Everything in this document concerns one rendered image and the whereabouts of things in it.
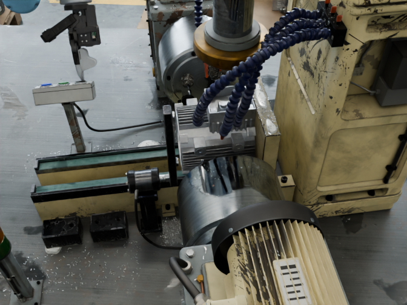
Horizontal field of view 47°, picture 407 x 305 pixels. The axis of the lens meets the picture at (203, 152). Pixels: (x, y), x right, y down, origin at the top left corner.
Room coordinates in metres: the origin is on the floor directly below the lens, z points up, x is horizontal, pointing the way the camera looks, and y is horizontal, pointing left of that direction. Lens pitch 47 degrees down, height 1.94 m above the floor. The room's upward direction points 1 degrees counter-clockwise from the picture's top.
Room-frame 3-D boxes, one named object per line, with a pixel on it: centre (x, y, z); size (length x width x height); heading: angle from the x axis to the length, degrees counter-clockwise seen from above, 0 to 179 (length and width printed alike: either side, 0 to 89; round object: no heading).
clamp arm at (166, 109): (0.77, 0.08, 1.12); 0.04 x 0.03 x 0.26; 97
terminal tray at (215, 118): (0.93, -0.07, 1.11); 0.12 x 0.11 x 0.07; 97
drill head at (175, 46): (1.27, 0.02, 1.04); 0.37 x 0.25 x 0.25; 7
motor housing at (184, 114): (0.92, -0.03, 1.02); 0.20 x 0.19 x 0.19; 97
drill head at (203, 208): (0.59, -0.07, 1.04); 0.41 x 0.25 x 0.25; 7
